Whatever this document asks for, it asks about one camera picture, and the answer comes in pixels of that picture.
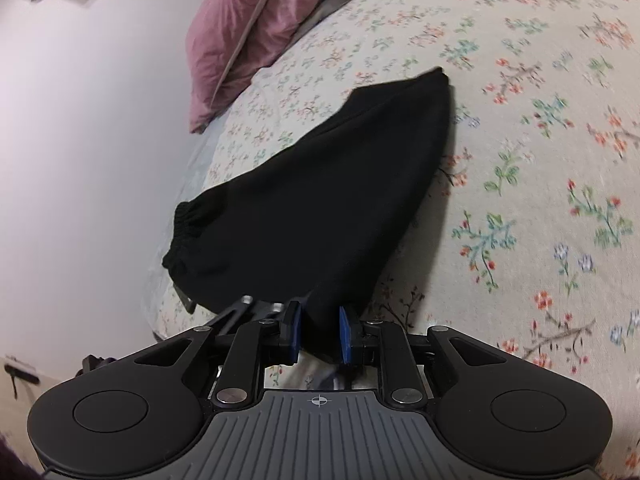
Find pink quilt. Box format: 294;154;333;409
186;0;320;132

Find black pants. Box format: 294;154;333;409
163;68;451;364

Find floral bed sheet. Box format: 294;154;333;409
144;0;640;480

